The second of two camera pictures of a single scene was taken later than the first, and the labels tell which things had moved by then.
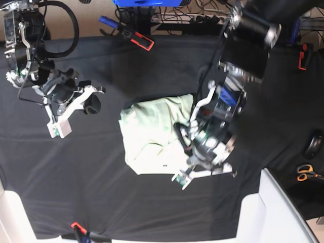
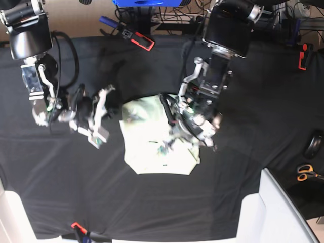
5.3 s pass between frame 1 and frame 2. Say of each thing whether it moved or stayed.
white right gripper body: moved
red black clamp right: stayed
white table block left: stayed
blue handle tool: stayed
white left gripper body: moved
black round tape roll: stayed
